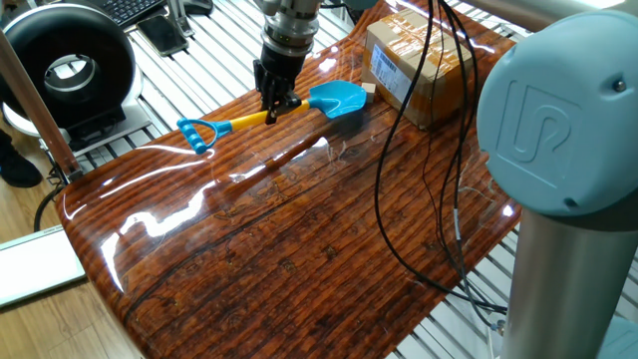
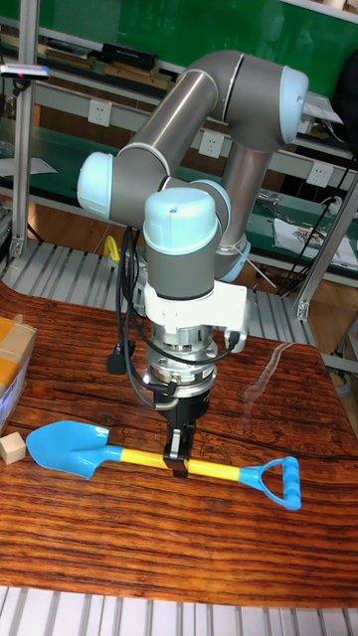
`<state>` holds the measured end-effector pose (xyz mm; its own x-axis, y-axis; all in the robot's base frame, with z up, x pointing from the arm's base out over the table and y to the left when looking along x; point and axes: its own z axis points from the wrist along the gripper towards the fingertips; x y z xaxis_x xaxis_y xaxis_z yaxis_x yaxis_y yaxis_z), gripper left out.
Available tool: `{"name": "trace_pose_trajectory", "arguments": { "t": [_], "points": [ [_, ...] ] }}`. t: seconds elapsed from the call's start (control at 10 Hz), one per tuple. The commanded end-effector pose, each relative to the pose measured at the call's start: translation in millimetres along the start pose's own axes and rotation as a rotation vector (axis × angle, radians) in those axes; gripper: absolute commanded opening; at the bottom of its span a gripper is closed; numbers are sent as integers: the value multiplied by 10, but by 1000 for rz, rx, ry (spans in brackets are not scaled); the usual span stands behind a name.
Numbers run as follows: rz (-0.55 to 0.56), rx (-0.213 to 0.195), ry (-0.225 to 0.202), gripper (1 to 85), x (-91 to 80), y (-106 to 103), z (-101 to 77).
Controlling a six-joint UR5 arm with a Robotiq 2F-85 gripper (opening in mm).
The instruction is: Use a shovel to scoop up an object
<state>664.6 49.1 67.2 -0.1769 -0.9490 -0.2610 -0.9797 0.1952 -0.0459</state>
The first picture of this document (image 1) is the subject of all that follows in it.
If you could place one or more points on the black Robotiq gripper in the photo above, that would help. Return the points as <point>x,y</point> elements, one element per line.
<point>281,65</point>

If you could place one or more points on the black shoe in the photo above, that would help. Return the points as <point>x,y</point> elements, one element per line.
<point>17,169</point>

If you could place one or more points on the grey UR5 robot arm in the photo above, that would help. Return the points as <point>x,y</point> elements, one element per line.
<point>548,124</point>

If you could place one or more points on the white wrist mounting bracket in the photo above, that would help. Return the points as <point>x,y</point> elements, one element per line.
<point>266,6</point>

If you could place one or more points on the black computer mouse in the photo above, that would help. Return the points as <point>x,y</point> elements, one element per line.
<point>199,6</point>

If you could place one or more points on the white device base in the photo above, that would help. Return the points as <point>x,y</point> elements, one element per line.
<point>134,112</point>

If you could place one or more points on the black keyboard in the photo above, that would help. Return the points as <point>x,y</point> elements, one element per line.
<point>124,10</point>

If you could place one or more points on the black smartphone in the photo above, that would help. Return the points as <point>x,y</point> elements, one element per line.
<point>162,35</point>

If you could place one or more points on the slanted brown frame post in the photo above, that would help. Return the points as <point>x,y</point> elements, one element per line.
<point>35,105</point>

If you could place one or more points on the metal stand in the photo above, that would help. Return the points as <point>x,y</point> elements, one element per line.
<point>177,20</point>

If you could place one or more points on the blue yellow toy shovel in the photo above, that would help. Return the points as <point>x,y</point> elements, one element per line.
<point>339,97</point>

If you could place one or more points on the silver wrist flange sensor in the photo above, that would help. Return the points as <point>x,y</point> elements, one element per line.
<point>291,27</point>

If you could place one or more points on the white flat panel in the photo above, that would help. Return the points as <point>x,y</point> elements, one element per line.
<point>35,264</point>

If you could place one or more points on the small wooden cube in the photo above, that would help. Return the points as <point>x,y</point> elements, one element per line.
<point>369,92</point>

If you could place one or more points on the cardboard box with yellow tape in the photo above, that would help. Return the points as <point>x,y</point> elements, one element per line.
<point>409,45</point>

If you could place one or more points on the grey ribbed aluminium table base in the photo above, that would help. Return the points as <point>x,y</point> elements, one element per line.
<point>491,269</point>

